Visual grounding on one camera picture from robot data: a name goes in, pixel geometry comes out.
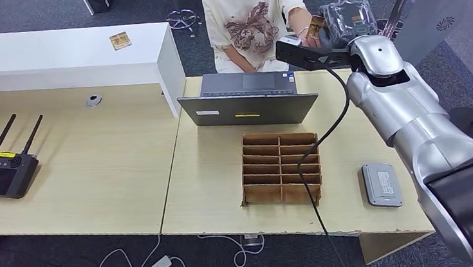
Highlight black cabinet box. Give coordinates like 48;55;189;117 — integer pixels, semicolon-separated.
79;0;115;17

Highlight white desk riser shelf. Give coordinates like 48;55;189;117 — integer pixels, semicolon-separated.
0;16;190;135

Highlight grey card reader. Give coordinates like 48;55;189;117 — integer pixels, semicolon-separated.
359;160;405;212

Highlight person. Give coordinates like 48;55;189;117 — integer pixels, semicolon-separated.
201;0;330;78

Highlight pale wooden desk leg panel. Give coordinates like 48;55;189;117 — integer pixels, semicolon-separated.
358;226;439;266

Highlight golden room key card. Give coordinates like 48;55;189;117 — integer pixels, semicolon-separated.
108;30;133;51

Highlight chrome base black stool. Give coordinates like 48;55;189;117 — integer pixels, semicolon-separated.
153;0;205;42

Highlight brown cardboard slot organizer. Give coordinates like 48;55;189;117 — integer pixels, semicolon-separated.
236;128;326;214

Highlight person's left hand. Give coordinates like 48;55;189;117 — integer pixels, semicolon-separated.
298;24;324;51

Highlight short looped white cable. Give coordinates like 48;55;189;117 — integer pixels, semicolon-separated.
196;229;268;267

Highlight round grey cable grommet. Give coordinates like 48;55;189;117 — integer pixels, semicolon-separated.
85;93;104;109

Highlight black remote controller with antennas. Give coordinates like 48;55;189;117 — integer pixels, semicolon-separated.
0;111;51;201

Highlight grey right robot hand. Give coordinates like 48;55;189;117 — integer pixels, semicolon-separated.
315;0;381;52

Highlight small grey power adapter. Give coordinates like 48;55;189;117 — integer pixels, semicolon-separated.
239;233;261;248

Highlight yellow patterned ID card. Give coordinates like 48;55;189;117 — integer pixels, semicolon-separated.
307;14;328;41

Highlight grey open laptop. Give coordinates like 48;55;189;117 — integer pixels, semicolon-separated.
174;64;322;134

